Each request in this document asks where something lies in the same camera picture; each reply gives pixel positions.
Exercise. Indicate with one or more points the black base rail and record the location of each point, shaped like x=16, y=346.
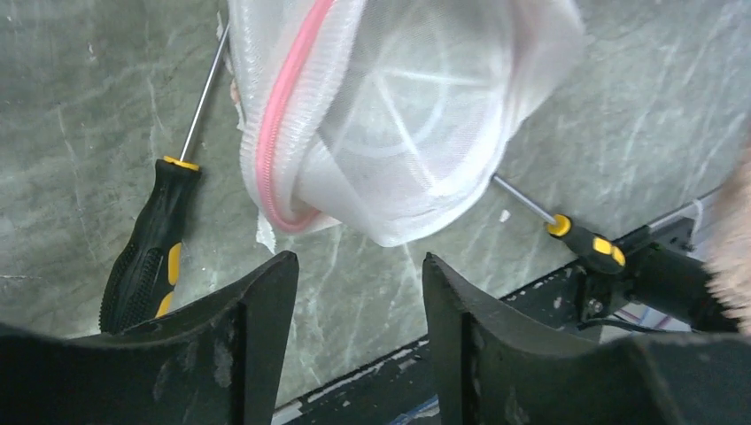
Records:
x=662, y=290

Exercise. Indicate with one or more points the pink rimmed mesh bag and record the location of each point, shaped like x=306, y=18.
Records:
x=389, y=117

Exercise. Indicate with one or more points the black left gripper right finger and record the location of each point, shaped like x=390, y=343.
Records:
x=495, y=365

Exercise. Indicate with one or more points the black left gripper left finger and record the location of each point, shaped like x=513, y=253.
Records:
x=217, y=360

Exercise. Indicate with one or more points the small yellow black screwdriver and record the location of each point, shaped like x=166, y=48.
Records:
x=142, y=281

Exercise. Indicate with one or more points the long yellow black screwdriver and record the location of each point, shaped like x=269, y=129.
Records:
x=595, y=251

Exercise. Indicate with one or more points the beige lace bra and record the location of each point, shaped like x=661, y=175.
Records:
x=729, y=245

